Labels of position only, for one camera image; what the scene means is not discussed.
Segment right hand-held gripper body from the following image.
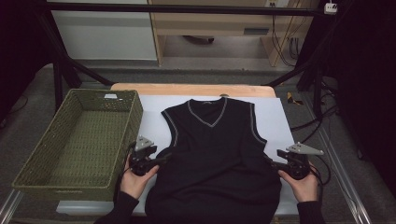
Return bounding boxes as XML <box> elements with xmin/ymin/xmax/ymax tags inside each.
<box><xmin>283</xmin><ymin>142</ymin><xmax>325</xmax><ymax>181</ymax></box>

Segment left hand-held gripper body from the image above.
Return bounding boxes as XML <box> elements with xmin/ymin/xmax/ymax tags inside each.
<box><xmin>129</xmin><ymin>134</ymin><xmax>155</xmax><ymax>176</ymax></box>

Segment dark knit vest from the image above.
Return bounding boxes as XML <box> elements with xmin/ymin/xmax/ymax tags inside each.
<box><xmin>144</xmin><ymin>96</ymin><xmax>283</xmax><ymax>224</ymax></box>

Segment green woven basket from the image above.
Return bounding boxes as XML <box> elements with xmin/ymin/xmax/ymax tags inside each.
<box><xmin>11</xmin><ymin>89</ymin><xmax>144</xmax><ymax>203</ymax></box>

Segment person's right hand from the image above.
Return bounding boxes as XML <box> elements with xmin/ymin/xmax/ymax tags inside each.
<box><xmin>277</xmin><ymin>161</ymin><xmax>319</xmax><ymax>203</ymax></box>

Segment person's left hand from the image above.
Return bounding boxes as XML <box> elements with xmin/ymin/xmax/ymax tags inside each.
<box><xmin>120</xmin><ymin>155</ymin><xmax>161</xmax><ymax>200</ymax></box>

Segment white foam board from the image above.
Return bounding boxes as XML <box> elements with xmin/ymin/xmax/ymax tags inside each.
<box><xmin>55</xmin><ymin>94</ymin><xmax>300</xmax><ymax>217</ymax></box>

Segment yellow and black tape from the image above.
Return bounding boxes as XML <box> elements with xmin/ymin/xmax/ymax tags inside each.
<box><xmin>286</xmin><ymin>91</ymin><xmax>304</xmax><ymax>106</ymax></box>

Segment black curtain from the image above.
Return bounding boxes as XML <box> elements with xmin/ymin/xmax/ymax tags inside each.
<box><xmin>326</xmin><ymin>0</ymin><xmax>396</xmax><ymax>200</ymax></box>
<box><xmin>0</xmin><ymin>0</ymin><xmax>54</xmax><ymax>122</ymax></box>

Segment white cabinet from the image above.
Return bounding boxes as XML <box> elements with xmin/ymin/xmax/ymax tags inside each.
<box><xmin>46</xmin><ymin>0</ymin><xmax>158</xmax><ymax>62</ymax></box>

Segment light wooden desk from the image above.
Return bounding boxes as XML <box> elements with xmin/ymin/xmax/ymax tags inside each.
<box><xmin>148</xmin><ymin>0</ymin><xmax>321</xmax><ymax>68</ymax></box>

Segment white power adapter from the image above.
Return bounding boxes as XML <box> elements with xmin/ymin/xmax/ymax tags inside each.
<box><xmin>323</xmin><ymin>2</ymin><xmax>339</xmax><ymax>16</ymax></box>

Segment right hand-held gripper cable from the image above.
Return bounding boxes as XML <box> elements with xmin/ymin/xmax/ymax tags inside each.
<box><xmin>307</xmin><ymin>164</ymin><xmax>325</xmax><ymax>188</ymax></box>

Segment hand-held gripper cable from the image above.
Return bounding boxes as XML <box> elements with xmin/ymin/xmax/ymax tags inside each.
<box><xmin>307</xmin><ymin>164</ymin><xmax>325</xmax><ymax>188</ymax></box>
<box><xmin>116</xmin><ymin>141</ymin><xmax>138</xmax><ymax>190</ymax></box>

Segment left hand-held gripper cable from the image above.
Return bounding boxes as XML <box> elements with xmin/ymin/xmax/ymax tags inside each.
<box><xmin>116</xmin><ymin>141</ymin><xmax>138</xmax><ymax>190</ymax></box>

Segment black looped floor cable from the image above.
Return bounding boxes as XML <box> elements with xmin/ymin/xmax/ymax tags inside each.
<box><xmin>295</xmin><ymin>144</ymin><xmax>332</xmax><ymax>188</ymax></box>

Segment black straight floor cable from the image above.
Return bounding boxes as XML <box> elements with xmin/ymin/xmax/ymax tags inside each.
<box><xmin>290</xmin><ymin>104</ymin><xmax>340</xmax><ymax>132</ymax></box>

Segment aluminium rail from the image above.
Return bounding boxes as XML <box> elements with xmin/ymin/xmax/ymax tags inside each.
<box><xmin>0</xmin><ymin>189</ymin><xmax>24</xmax><ymax>224</ymax></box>
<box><xmin>317</xmin><ymin>124</ymin><xmax>373</xmax><ymax>224</ymax></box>

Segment black hanging cables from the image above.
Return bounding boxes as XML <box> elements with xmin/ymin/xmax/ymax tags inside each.
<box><xmin>270</xmin><ymin>14</ymin><xmax>301</xmax><ymax>68</ymax></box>

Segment black metal frame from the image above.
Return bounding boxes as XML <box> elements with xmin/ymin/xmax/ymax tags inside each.
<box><xmin>31</xmin><ymin>0</ymin><xmax>356</xmax><ymax>120</ymax></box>

